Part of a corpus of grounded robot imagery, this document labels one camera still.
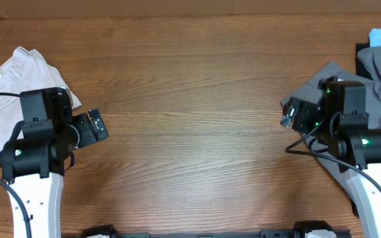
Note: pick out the beige shorts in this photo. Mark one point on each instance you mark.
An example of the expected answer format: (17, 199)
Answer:
(26, 70)

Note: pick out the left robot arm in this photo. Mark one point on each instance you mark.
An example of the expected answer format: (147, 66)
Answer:
(33, 159)

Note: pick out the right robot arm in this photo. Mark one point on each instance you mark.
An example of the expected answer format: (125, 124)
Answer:
(339, 121)

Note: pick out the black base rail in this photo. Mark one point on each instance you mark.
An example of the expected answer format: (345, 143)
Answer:
(264, 233)

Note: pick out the black garment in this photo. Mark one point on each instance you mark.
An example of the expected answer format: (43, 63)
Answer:
(359, 66)

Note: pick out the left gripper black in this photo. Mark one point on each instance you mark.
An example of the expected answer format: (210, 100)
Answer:
(88, 136)

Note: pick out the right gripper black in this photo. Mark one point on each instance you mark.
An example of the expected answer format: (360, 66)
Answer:
(304, 110)

